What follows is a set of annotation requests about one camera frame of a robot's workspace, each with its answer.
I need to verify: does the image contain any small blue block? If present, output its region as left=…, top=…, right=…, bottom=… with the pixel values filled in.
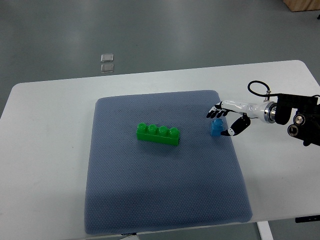
left=210, top=118, right=224, bottom=137

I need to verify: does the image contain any wooden box corner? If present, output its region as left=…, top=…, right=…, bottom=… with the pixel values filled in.
left=283, top=0, right=320, bottom=12

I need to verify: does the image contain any upper metal floor plate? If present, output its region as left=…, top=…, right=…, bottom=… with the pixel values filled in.
left=100, top=53, right=114, bottom=63

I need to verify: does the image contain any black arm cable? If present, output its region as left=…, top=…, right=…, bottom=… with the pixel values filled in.
left=247, top=80, right=278, bottom=103

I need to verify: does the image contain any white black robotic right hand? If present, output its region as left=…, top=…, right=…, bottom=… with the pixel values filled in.
left=206, top=100, right=277, bottom=136

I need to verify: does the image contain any black table control panel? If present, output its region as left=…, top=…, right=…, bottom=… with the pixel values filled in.
left=295, top=215, right=320, bottom=223

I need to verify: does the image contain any long green block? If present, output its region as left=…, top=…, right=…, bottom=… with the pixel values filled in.
left=136, top=122, right=180, bottom=146

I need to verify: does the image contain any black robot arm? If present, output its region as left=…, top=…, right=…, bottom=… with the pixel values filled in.
left=264, top=93, right=320, bottom=147

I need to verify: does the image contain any blue-grey textured mat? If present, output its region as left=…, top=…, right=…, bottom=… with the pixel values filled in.
left=84, top=90, right=253, bottom=235

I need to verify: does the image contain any white table leg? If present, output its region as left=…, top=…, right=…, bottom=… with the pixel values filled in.
left=256, top=221, right=274, bottom=240

